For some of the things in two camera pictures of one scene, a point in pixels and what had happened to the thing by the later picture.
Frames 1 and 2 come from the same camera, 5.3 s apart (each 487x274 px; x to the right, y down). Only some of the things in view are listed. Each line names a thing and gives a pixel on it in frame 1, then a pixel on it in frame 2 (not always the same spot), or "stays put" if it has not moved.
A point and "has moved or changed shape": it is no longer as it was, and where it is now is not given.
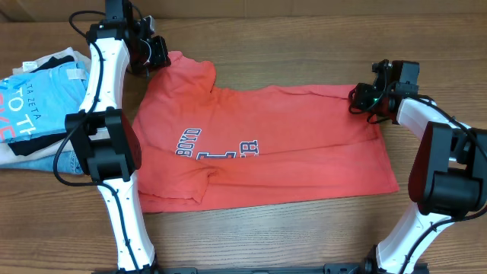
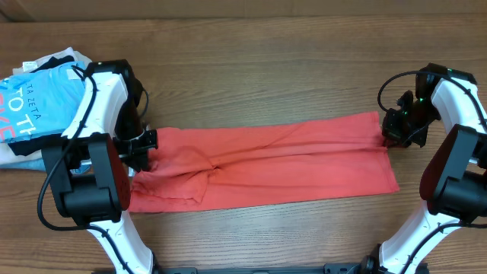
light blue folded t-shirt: (36, 103) stays put
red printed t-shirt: (198, 147) has moved or changed shape
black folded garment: (49, 142) stays put
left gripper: (161, 58) to (138, 158)
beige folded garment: (7, 154) stays put
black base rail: (319, 269) stays put
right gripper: (358, 104) to (394, 135)
